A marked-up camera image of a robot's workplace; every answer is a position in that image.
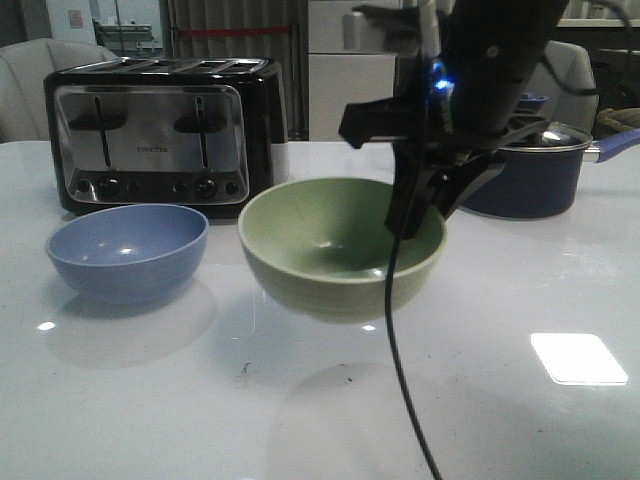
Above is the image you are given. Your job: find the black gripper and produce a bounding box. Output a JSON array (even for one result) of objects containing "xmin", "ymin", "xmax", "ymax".
[{"xmin": 339, "ymin": 94, "xmax": 550, "ymax": 239}]

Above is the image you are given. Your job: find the green bowl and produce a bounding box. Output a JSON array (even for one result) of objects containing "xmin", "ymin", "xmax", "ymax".
[{"xmin": 238, "ymin": 177, "xmax": 447, "ymax": 322}]

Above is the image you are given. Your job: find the blue bowl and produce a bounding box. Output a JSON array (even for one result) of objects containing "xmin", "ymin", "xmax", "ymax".
[{"xmin": 45, "ymin": 204, "xmax": 209, "ymax": 304}]

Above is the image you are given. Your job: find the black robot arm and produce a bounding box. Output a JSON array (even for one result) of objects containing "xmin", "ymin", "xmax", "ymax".
[{"xmin": 339, "ymin": 1, "xmax": 565, "ymax": 239}]

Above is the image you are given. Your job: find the glass pot lid blue knob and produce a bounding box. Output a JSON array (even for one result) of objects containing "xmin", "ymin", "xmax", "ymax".
[{"xmin": 503, "ymin": 92, "xmax": 592, "ymax": 153}]

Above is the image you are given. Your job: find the white refrigerator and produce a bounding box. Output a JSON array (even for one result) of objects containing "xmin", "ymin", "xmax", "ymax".
[{"xmin": 308, "ymin": 1, "xmax": 396, "ymax": 141}]

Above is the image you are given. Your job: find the beige chair right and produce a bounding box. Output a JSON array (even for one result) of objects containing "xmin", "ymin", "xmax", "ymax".
[{"xmin": 525, "ymin": 41, "xmax": 599, "ymax": 132}]

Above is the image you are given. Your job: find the beige chair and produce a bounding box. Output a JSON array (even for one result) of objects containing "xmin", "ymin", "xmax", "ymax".
[
  {"xmin": 1, "ymin": 38, "xmax": 116, "ymax": 143},
  {"xmin": 525, "ymin": 41, "xmax": 599, "ymax": 132}
]

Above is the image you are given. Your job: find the brown cushion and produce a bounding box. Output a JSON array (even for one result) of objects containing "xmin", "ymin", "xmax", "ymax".
[{"xmin": 596, "ymin": 107, "xmax": 640, "ymax": 139}]

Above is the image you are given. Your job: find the black silver four-slot toaster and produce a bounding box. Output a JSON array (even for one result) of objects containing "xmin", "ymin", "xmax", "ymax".
[{"xmin": 44, "ymin": 57, "xmax": 289, "ymax": 218}]

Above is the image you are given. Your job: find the beige chair left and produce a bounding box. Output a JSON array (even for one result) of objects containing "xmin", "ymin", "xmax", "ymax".
[{"xmin": 1, "ymin": 38, "xmax": 116, "ymax": 143}]

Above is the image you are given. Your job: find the blue saucepan with handle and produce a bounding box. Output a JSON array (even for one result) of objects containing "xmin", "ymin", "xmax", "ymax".
[{"xmin": 463, "ymin": 129, "xmax": 639, "ymax": 219}]

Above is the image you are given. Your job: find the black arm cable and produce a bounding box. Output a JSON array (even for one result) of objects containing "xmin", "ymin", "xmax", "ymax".
[{"xmin": 383, "ymin": 49, "xmax": 446, "ymax": 480}]

